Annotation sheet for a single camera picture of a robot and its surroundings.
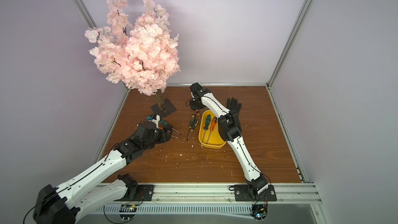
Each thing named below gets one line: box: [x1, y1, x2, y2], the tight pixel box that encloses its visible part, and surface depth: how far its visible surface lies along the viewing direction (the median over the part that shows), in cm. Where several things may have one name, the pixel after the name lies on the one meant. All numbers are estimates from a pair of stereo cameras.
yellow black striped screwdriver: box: [188, 114, 196, 132], surface depth 99 cm
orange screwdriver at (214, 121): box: [206, 116, 218, 145], surface depth 99 cm
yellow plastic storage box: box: [198, 109, 227, 149], surface depth 96 cm
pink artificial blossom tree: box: [84, 0, 181, 96], surface depth 62 cm
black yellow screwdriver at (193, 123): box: [186, 115, 199, 141], surface depth 99 cm
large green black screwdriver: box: [202, 114, 211, 143], surface depth 99 cm
